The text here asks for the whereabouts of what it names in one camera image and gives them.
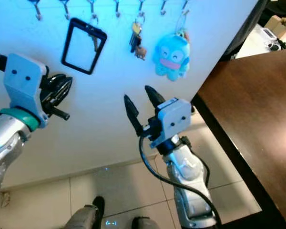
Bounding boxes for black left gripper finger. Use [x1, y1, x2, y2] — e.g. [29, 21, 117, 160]
[50, 78, 73, 108]
[48, 73, 68, 94]

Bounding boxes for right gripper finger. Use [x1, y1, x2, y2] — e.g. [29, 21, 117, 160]
[145, 85, 167, 118]
[123, 94, 146, 137]

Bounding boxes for keys with brown animal charm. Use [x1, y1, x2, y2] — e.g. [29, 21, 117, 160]
[129, 14, 148, 61]

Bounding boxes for black badge holder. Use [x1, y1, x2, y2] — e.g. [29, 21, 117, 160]
[61, 14, 108, 76]

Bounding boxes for dark brown wooden table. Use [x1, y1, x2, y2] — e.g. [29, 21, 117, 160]
[191, 48, 286, 229]

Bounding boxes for robot right leg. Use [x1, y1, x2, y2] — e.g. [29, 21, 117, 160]
[131, 216, 161, 229]

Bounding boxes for small red white wrapper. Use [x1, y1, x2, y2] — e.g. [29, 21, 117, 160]
[0, 191, 11, 207]

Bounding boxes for small white device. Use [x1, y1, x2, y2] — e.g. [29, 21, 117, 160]
[260, 28, 282, 49]

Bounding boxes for small cardboard box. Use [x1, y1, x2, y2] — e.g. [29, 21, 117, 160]
[269, 15, 286, 39]

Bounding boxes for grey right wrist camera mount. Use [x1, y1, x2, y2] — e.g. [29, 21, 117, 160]
[155, 98, 193, 146]

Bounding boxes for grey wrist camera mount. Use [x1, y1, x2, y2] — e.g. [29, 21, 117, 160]
[155, 98, 193, 146]
[4, 52, 49, 127]

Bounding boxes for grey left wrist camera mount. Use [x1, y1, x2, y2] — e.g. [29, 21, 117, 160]
[4, 52, 49, 127]

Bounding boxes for blue plush keychain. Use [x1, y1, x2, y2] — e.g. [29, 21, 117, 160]
[153, 10, 192, 82]

